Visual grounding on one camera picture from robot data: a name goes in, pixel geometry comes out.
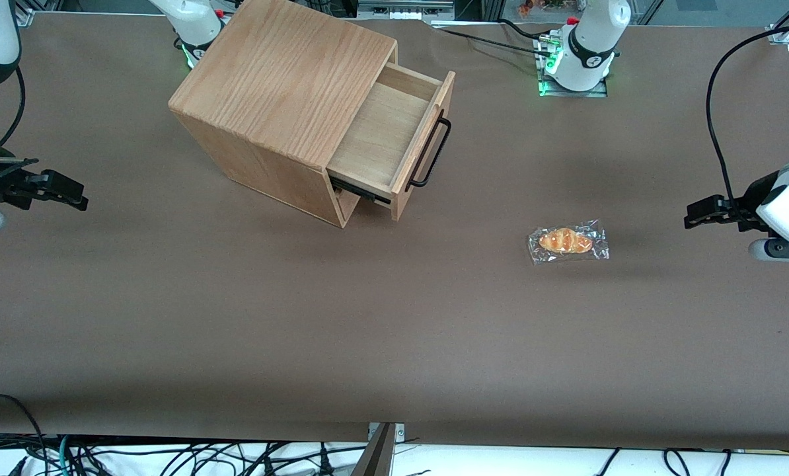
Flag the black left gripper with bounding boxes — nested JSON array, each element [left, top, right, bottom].
[[684, 171, 782, 232]]

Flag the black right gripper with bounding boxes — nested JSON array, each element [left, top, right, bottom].
[[0, 159, 89, 212]]

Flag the black metal drawer handle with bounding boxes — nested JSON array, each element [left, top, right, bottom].
[[404, 114, 453, 189]]

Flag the wooden drawer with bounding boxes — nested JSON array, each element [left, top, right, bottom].
[[326, 63, 457, 222]]

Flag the wooden drawer cabinet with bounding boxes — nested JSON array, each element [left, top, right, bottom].
[[168, 0, 398, 229]]

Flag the plastic-wrapped bread roll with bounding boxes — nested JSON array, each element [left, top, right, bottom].
[[527, 219, 611, 266]]

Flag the brown table cover sheet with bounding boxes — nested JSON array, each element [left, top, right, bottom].
[[0, 12, 789, 452]]

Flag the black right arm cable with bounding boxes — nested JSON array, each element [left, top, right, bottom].
[[0, 65, 26, 147]]

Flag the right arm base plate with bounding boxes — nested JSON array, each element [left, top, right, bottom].
[[178, 38, 204, 70]]

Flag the black looping cable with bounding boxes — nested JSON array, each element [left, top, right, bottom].
[[0, 395, 48, 476]]

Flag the black cable on table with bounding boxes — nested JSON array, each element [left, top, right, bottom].
[[434, 19, 547, 54]]

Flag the silver rail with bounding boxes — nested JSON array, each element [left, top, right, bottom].
[[357, 0, 458, 22]]

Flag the metal frame bracket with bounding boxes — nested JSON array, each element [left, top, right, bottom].
[[355, 422, 406, 476]]

